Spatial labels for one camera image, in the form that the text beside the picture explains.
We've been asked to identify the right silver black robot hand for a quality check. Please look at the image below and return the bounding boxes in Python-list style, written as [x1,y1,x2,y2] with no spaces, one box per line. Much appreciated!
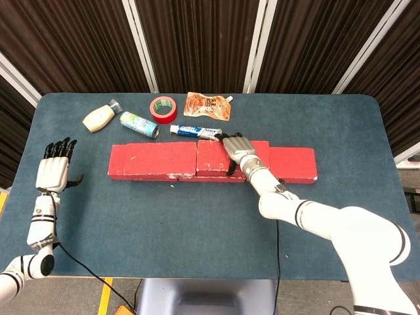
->
[215,131,255,177]

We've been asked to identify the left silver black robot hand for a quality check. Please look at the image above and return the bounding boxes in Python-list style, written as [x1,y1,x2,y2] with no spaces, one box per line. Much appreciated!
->
[35,137,85,195]

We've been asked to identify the white blue toothpaste tube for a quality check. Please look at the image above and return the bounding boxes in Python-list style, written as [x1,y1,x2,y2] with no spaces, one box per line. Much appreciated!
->
[169,124,223,143]

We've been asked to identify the orange spout pouch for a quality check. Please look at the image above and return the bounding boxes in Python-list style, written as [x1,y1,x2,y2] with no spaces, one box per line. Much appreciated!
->
[182,92,234,122]

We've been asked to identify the brown pleated partition panel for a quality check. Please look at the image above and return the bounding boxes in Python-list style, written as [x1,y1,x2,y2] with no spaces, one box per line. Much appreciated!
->
[244,0,404,96]
[333,0,420,168]
[123,0,278,95]
[0,52,42,190]
[0,0,160,96]

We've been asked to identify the cream plastic bottle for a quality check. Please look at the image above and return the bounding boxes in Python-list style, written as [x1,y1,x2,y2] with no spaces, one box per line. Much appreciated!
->
[81,98,124,133]

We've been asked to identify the red tape roll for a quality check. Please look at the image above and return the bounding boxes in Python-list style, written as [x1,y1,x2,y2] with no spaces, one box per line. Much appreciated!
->
[149,96,179,125]

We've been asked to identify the blue felt table cover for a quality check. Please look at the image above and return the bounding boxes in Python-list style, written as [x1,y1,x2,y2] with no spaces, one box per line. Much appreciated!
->
[0,93,411,283]

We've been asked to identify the black box on floor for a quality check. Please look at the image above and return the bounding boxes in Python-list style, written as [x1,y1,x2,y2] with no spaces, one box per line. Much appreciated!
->
[405,186,420,214]

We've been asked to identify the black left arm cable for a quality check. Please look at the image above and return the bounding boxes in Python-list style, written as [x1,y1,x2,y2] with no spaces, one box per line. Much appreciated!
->
[37,187,138,312]

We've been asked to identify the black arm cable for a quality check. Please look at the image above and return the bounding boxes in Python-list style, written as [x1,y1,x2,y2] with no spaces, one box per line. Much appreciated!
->
[37,187,138,312]
[273,219,282,315]

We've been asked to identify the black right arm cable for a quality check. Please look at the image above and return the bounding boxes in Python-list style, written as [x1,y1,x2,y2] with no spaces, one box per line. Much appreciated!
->
[273,219,282,315]

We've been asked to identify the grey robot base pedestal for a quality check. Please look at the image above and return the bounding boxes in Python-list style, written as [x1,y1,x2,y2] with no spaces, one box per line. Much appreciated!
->
[137,278,278,315]

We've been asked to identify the black floor cable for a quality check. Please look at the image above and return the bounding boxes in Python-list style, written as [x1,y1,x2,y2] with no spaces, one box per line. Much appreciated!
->
[329,304,354,315]

